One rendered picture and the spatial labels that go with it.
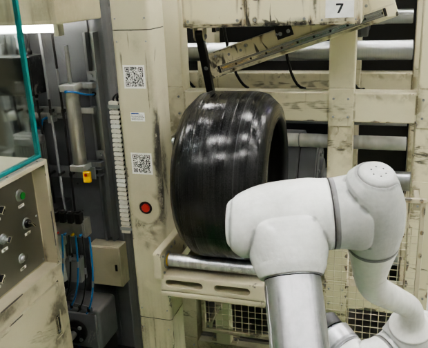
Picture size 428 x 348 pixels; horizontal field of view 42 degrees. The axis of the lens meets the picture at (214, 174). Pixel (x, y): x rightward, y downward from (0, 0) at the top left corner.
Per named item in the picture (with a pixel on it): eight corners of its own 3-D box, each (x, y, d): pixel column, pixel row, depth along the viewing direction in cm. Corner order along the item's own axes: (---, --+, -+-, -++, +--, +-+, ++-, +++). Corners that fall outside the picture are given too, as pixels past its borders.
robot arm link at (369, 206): (393, 213, 112) (324, 219, 113) (402, 142, 100) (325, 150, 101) (411, 264, 102) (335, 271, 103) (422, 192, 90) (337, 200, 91)
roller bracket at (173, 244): (154, 279, 188) (152, 253, 185) (192, 230, 224) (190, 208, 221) (163, 280, 187) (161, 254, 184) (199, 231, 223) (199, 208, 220)
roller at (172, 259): (166, 250, 191) (169, 256, 194) (162, 262, 188) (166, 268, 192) (267, 259, 181) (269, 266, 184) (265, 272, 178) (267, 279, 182)
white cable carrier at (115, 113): (121, 233, 201) (108, 101, 186) (127, 227, 205) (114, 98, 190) (132, 233, 199) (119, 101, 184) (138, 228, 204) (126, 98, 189)
